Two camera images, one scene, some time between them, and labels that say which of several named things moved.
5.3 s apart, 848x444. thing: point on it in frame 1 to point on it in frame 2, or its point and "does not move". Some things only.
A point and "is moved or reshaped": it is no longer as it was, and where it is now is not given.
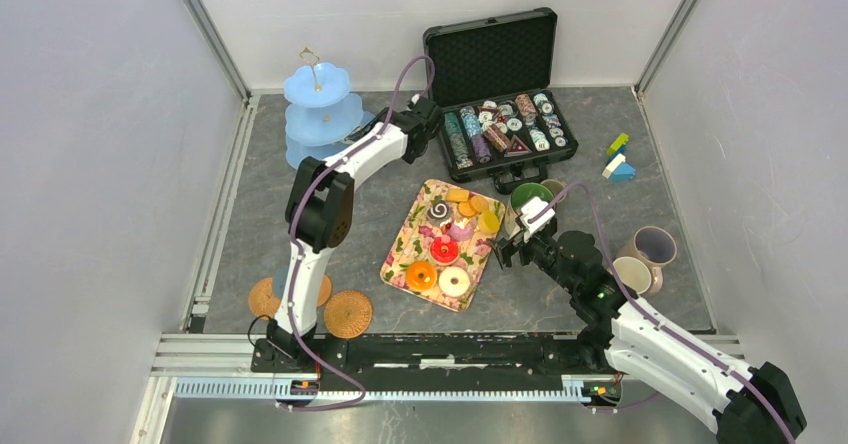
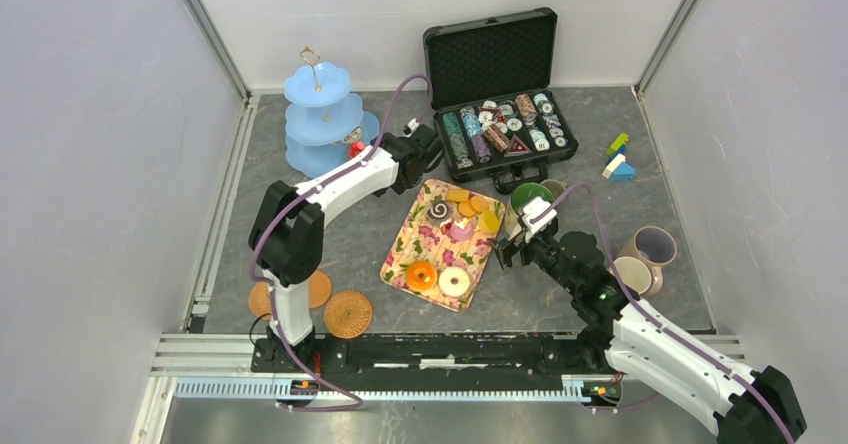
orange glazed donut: x=421 y=275 does not move
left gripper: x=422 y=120 to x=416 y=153
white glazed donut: x=454 y=281 does not move
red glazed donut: x=444 y=254 is moved or reshaped
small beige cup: x=555 y=186 does not move
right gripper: x=520 y=242 does not move
